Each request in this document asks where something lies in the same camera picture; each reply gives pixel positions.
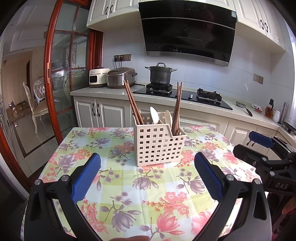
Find brown chopstick compartment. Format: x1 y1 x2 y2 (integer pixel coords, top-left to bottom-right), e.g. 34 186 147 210
124 80 144 125
171 82 183 136

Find white ceramic spoon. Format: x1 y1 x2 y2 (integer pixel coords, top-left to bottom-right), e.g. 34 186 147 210
149 106 159 125
165 110 173 128

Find kitchen knife on counter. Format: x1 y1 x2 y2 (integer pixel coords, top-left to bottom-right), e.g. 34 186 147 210
236 101 253 116

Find oil bottle on counter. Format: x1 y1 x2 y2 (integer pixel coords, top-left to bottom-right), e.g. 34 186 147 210
264 98 274 118

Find steel thermos bottle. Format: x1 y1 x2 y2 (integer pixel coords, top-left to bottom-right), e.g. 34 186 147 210
278 102 288 125

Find floral tablecloth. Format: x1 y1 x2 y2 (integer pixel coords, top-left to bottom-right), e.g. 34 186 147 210
40 125 257 240

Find white perforated utensil basket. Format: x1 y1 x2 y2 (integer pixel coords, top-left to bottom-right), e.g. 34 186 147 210
133 113 187 167

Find white dining chair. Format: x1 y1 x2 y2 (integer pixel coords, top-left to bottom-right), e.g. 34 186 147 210
23 76 49 135

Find cardboard box on floor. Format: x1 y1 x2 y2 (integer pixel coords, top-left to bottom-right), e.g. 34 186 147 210
6 100 31 122

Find white small cooker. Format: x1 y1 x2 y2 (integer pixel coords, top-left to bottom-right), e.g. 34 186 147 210
89 67 110 87

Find silver rice cooker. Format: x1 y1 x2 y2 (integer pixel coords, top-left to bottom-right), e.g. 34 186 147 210
107 67 137 88

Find black gas stove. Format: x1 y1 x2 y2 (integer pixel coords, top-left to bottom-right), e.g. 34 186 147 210
133 83 233 110

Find black stock pot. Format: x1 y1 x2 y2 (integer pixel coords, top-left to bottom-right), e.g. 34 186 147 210
145 62 177 84

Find white upper cabinets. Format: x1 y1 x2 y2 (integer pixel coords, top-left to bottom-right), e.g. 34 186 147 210
86 1 286 53

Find black range hood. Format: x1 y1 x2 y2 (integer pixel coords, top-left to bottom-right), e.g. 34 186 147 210
139 6 237 67

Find red wooden glass door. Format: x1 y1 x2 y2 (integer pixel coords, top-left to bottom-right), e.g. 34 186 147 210
44 1 103 143

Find wall power socket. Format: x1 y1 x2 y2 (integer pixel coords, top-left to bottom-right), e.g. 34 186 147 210
114 54 132 62

